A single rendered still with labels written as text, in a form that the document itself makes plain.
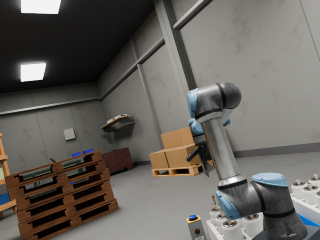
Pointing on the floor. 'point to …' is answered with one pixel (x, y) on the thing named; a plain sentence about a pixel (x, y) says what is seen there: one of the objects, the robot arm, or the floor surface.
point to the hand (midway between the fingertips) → (206, 175)
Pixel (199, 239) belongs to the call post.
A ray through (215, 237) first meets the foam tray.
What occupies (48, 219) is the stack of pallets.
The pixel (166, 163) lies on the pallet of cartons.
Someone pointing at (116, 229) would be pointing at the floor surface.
